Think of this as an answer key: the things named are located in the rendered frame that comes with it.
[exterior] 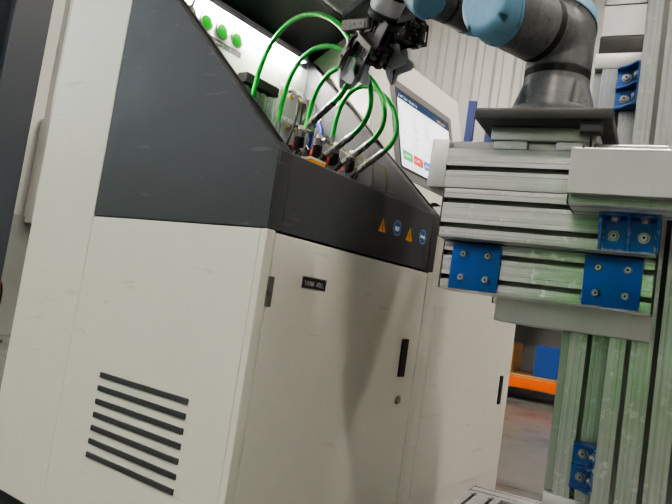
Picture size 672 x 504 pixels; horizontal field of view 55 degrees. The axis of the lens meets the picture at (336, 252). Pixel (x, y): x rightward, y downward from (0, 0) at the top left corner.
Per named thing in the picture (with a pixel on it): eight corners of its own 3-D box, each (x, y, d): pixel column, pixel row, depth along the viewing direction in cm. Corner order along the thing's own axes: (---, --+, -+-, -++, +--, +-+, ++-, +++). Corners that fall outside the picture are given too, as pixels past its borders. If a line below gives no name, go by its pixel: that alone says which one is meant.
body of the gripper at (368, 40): (359, 69, 150) (381, 21, 143) (342, 49, 155) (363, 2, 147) (384, 73, 154) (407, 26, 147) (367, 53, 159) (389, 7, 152)
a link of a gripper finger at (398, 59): (401, 77, 151) (406, 39, 152) (380, 80, 155) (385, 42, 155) (408, 82, 154) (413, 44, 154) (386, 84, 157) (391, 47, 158)
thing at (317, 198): (281, 231, 129) (293, 153, 130) (264, 230, 131) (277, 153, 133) (426, 271, 179) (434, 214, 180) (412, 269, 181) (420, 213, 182)
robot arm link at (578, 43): (606, 78, 117) (615, 6, 118) (558, 53, 109) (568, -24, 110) (551, 91, 127) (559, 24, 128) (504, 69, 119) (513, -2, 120)
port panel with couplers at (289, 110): (271, 167, 200) (287, 69, 202) (263, 167, 202) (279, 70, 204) (298, 177, 210) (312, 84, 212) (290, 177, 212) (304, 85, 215)
